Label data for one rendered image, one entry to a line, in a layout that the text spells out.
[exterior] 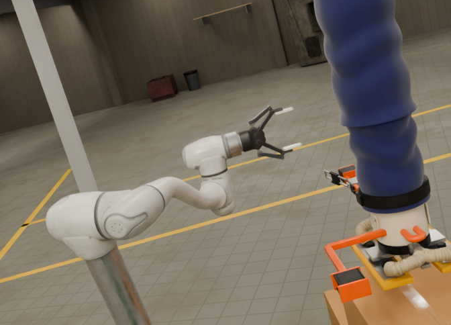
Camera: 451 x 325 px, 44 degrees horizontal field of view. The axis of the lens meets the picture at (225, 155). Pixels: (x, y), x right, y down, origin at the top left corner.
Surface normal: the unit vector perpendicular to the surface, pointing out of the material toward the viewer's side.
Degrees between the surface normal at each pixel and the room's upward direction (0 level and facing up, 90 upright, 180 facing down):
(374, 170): 75
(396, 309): 0
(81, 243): 109
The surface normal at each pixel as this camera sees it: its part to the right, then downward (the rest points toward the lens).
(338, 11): -0.64, 0.27
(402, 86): 0.64, 0.21
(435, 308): -0.26, -0.94
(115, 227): -0.18, 0.29
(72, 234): -0.29, 0.56
